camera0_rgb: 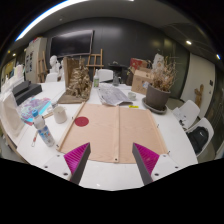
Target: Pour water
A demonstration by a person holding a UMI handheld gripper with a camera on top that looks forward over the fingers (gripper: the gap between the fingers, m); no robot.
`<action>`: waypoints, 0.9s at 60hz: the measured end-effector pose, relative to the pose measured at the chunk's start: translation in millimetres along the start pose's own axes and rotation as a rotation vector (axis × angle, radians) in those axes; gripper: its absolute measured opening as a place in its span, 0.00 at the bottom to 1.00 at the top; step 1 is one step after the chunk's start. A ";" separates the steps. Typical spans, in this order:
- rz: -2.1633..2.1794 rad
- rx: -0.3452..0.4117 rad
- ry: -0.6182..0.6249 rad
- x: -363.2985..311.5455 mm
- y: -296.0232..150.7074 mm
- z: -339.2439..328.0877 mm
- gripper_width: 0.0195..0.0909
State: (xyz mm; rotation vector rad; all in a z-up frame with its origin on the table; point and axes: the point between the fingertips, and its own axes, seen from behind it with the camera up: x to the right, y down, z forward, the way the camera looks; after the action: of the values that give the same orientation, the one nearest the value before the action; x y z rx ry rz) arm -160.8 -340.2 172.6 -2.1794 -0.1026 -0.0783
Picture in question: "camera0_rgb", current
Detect flat round red coaster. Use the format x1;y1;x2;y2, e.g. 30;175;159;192
74;115;90;128

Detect white spray bottle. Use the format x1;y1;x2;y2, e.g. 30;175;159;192
92;68;101;89

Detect tan paper sheet wooden slats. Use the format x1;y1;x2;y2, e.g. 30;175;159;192
55;101;169;165

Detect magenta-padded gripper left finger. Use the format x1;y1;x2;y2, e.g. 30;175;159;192
42;142;92;186

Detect white plaster bust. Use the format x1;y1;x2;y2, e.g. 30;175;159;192
49;54;61;74
58;59;66;81

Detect newspaper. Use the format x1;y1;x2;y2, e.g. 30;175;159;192
97;83;134;107

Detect cardboard box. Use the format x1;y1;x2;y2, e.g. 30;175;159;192
130;67;154;96

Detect white plastic chair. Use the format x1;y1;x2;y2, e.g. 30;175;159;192
44;72;59;84
173;99;201;129
185;117;215;158
97;68;114;83

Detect white canvas panel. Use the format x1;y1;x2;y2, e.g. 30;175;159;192
0;91;26;138

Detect wooden figure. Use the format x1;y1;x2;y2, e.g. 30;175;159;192
194;84;205;108

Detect red box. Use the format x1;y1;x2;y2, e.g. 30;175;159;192
129;57;148;70

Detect grey pot saucer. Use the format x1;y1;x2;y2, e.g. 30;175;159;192
141;96;168;115

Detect black wall screen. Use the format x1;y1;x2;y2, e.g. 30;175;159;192
49;29;95;59

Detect black flat box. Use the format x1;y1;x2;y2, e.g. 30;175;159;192
11;79;32;97
14;83;44;106

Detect dried plant in dark pot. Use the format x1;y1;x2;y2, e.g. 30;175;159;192
144;56;178;112

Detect long ceiling light panel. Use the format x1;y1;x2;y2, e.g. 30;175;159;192
14;0;91;43

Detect black backpack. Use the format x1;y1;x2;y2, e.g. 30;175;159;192
187;125;210;155

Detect white cup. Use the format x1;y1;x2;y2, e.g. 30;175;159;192
53;105;68;125

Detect white drink bottle blue cap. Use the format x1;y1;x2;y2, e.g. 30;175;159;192
31;109;56;148

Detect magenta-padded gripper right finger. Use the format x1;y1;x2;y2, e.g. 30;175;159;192
131;142;184;187

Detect white plaster figure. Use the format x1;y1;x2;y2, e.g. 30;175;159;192
152;52;166;71

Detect flat wooden stick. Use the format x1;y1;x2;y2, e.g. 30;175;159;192
42;111;55;120

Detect wooden easel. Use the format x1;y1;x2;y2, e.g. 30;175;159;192
37;50;48;83
86;48;105;69

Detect brown sculpture on wooden board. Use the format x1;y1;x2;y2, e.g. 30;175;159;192
57;56;93;105

